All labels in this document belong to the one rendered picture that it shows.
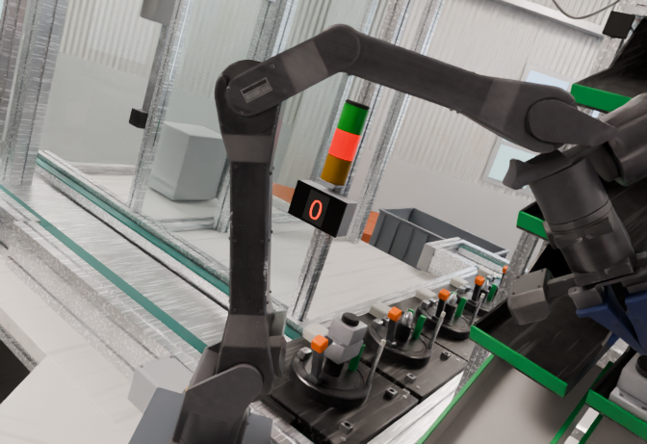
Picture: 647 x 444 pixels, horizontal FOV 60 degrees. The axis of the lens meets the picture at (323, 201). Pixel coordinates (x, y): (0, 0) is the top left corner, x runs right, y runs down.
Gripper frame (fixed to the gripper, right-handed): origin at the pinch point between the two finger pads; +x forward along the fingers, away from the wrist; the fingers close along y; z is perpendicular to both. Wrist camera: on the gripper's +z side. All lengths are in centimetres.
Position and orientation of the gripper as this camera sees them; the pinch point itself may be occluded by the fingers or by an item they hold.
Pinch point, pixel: (631, 321)
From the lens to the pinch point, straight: 61.4
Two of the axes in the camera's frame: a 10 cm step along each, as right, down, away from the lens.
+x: 4.7, 8.7, 1.1
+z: 4.2, -3.3, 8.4
